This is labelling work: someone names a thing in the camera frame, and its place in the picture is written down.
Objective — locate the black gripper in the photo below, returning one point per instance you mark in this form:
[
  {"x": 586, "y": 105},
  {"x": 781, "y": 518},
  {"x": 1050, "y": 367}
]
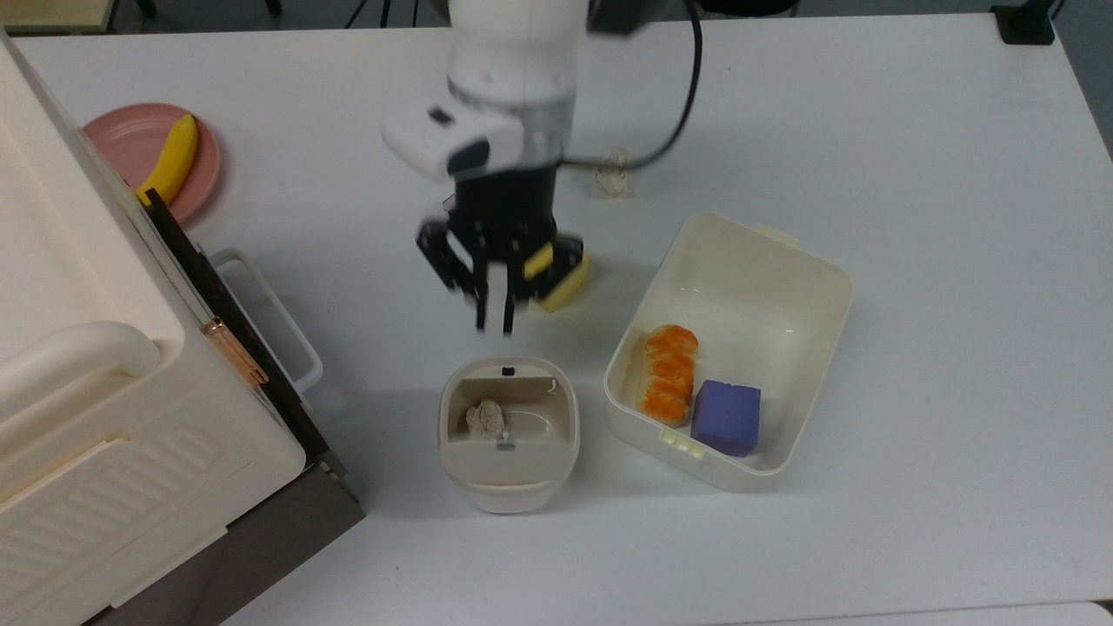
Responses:
[{"x": 504, "y": 204}]

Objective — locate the beige small trash can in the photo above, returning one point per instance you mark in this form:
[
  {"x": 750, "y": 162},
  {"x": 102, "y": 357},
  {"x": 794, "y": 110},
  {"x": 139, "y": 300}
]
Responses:
[{"x": 509, "y": 478}]

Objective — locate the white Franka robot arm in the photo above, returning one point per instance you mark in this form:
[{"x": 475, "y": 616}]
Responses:
[{"x": 513, "y": 61}]

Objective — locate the cream plastic open bin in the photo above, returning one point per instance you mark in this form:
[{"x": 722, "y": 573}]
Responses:
[{"x": 748, "y": 278}]

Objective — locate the yellow foam block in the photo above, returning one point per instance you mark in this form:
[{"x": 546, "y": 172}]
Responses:
[{"x": 567, "y": 289}]

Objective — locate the crumpled grey paper ball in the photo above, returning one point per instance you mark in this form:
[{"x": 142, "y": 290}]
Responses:
[{"x": 485, "y": 419}]

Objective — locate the orange bread loaf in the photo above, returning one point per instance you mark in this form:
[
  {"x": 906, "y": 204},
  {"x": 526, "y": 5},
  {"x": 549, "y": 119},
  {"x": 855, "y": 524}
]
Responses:
[{"x": 668, "y": 374}]

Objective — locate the purple foam block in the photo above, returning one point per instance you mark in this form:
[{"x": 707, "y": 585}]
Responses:
[{"x": 726, "y": 417}]

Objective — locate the dark wooden drawer cabinet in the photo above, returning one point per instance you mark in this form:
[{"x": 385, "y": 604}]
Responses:
[{"x": 287, "y": 530}]

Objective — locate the yellow toy banana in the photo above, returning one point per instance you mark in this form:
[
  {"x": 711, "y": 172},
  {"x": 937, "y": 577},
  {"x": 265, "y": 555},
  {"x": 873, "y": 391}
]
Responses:
[{"x": 171, "y": 161}]

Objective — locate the pink plate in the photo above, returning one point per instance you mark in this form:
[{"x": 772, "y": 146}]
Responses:
[{"x": 130, "y": 143}]

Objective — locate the light wooden desk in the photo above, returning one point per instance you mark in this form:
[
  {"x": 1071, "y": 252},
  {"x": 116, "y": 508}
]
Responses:
[{"x": 52, "y": 10}]

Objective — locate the black stand base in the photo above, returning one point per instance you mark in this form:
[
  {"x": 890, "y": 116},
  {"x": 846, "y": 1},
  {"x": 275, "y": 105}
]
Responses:
[{"x": 1026, "y": 24}]

